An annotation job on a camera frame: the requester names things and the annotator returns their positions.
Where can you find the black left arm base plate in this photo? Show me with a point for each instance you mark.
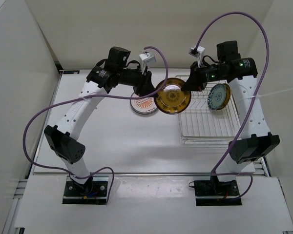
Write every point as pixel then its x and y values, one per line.
pixel 88 194

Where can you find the yellow brown rear plate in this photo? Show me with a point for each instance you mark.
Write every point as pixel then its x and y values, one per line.
pixel 227 98

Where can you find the teal blue patterned plate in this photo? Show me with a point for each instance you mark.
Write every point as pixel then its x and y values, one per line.
pixel 217 97

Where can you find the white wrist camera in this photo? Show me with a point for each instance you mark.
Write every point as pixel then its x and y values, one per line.
pixel 146 59
pixel 197 52

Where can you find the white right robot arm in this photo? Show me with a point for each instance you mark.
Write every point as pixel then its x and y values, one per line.
pixel 236 78

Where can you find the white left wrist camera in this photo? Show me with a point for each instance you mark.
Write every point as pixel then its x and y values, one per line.
pixel 146 59

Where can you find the black XDOF label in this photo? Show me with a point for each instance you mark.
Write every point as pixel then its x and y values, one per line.
pixel 71 72

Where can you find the white plate orange sunburst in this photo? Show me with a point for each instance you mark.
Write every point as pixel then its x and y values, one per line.
pixel 143 105

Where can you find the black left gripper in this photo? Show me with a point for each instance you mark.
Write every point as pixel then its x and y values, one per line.
pixel 144 86

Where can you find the green rimmed white plate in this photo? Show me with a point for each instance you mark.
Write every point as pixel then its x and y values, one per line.
pixel 145 114

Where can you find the white zip tie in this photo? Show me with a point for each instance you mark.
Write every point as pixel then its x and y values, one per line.
pixel 268 94

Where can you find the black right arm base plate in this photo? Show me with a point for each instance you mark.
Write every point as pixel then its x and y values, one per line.
pixel 215 193

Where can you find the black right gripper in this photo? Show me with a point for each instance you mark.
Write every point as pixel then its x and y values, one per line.
pixel 195 82

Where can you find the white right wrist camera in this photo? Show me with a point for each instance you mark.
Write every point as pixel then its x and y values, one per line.
pixel 197 52

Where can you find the yellow patterned plate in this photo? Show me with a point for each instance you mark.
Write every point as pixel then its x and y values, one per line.
pixel 171 99

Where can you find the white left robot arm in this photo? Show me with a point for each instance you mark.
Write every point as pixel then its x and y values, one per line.
pixel 107 74

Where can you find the silver wire dish rack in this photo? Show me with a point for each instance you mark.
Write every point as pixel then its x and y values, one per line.
pixel 200 125

